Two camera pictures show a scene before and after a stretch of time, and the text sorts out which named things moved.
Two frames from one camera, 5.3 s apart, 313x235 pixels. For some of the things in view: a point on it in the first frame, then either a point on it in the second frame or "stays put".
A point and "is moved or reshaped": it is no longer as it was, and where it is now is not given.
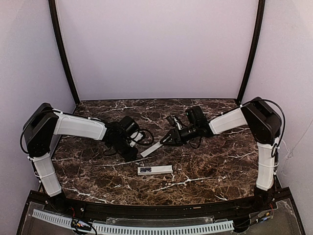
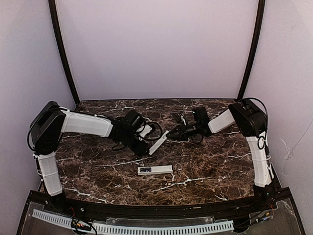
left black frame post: x=52 y=6 stays put
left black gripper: x=127 y=152 → x=141 y=149
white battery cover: x=151 y=149 is moved or reshaped
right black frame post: x=253 y=54 stays put
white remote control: x=155 y=170 stays put
